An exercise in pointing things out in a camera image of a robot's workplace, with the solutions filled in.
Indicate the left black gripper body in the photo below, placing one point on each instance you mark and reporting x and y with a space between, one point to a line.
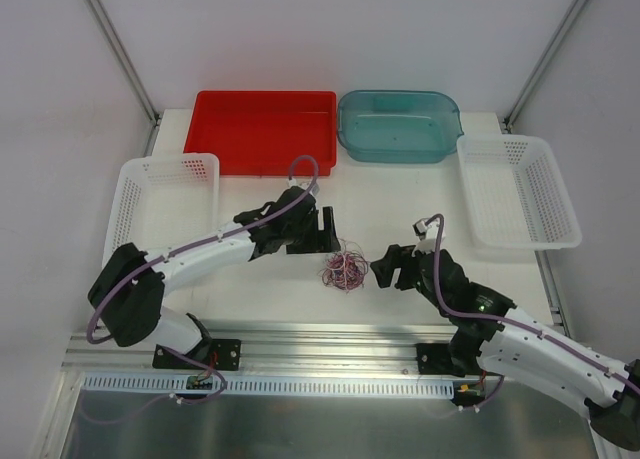
314 231

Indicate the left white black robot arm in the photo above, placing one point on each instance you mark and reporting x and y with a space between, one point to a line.
128 295

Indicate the left aluminium frame post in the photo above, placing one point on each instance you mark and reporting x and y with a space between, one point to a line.
110 35

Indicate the aluminium frame post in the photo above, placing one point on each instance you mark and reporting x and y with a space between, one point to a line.
553 46
110 35

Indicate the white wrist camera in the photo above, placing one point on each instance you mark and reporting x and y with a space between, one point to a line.
310 185
428 234

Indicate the aluminium mounting rail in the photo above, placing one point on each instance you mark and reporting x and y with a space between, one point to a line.
285 349

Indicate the red plastic tray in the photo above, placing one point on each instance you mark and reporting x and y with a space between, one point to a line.
260 133

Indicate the right aluminium frame post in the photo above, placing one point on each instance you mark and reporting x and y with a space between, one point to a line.
553 46

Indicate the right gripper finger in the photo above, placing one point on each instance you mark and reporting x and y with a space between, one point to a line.
393 259
384 275

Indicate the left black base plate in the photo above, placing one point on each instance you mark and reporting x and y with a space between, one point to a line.
221 354

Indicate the white slotted cable duct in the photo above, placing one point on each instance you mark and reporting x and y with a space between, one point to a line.
269 385

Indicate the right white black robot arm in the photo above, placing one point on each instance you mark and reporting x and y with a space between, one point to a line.
497 336

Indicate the teal translucent plastic tub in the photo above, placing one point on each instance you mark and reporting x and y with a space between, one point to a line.
398 126

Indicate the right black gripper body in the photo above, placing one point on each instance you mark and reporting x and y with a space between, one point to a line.
406 267

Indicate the white perforated basket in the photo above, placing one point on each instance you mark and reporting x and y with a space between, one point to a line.
515 195
163 201

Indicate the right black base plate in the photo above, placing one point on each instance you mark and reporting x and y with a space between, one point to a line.
435 359

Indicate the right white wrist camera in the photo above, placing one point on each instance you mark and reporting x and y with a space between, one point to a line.
428 234

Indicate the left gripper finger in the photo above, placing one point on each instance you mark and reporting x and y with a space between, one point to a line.
326 228
315 242

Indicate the left white perforated basket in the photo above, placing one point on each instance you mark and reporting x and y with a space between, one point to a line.
163 201

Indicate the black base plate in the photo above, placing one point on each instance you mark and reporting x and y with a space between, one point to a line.
221 354
435 359

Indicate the right white perforated basket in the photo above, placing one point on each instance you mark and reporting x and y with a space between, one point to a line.
515 195

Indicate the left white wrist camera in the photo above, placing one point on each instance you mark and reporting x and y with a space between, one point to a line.
310 185

